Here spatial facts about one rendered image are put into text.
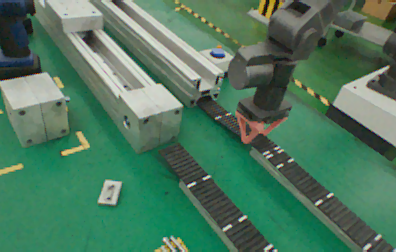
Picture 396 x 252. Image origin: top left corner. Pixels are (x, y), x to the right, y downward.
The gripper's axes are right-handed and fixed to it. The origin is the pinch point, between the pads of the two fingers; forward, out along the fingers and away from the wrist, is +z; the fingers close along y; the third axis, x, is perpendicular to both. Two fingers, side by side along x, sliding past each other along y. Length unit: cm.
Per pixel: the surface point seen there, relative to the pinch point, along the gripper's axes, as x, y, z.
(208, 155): -2.3, 10.6, 3.2
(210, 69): -20.8, -2.7, -5.1
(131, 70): -27.3, 16.3, -5.1
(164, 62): -31.4, 4.3, -2.9
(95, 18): -50, 15, -8
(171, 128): -9.4, 16.1, -1.0
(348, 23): -117, -272, 49
